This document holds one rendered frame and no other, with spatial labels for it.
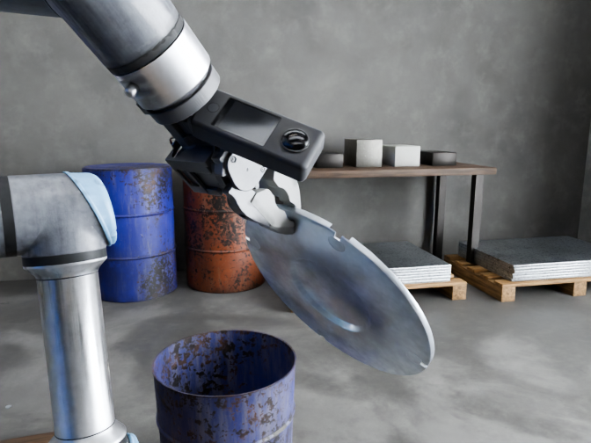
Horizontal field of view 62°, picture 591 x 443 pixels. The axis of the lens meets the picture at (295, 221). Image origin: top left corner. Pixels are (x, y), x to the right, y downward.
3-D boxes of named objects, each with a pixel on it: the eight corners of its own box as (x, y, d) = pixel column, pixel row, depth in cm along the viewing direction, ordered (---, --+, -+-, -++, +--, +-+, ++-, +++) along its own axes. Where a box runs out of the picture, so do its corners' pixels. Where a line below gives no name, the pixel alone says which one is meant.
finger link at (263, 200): (263, 225, 60) (224, 173, 54) (302, 232, 57) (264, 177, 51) (251, 245, 59) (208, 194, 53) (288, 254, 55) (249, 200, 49)
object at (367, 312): (251, 284, 80) (254, 280, 81) (403, 400, 70) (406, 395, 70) (235, 167, 56) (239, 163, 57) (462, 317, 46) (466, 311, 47)
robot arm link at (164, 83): (200, 10, 40) (143, 79, 37) (230, 56, 43) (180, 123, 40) (146, 22, 45) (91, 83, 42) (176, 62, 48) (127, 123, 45)
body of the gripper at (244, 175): (231, 146, 57) (166, 61, 49) (288, 148, 52) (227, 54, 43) (196, 198, 54) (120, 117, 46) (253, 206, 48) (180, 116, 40)
